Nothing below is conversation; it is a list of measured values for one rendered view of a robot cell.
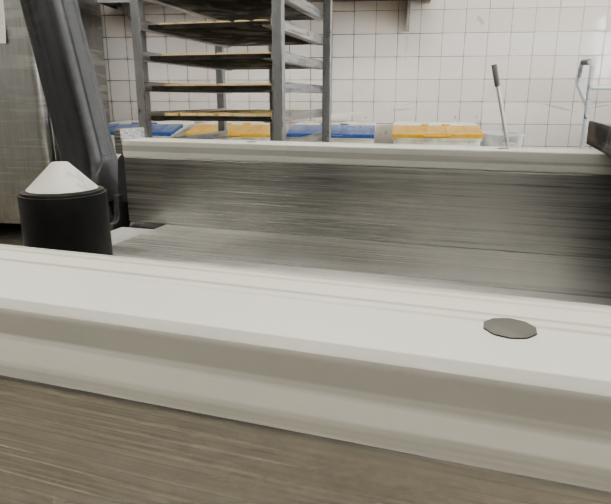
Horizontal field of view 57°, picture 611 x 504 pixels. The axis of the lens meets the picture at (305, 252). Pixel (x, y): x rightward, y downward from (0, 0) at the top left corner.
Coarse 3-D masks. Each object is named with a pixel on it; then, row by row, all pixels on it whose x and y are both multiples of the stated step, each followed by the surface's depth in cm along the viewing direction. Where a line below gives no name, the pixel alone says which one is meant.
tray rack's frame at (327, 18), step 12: (324, 0) 213; (324, 12) 214; (324, 24) 216; (324, 36) 217; (216, 48) 229; (324, 48) 218; (324, 60) 219; (216, 72) 232; (324, 72) 220; (324, 84) 221; (324, 96) 222; (324, 108) 224; (324, 120) 225; (324, 132) 226
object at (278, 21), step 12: (276, 0) 159; (276, 12) 160; (276, 24) 160; (276, 36) 161; (276, 48) 162; (276, 60) 163; (276, 72) 164; (276, 84) 165; (276, 96) 166; (276, 108) 167; (276, 120) 168; (276, 132) 168
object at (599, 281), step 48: (96, 192) 21; (48, 240) 21; (96, 240) 21; (144, 240) 37; (192, 240) 37; (240, 240) 37; (288, 240) 37; (336, 240) 37; (480, 288) 28; (528, 288) 28; (576, 288) 28
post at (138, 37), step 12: (132, 0) 170; (132, 12) 171; (132, 24) 172; (132, 36) 173; (144, 36) 174; (144, 48) 175; (144, 72) 176; (144, 96) 177; (144, 108) 178; (144, 120) 179; (144, 132) 180
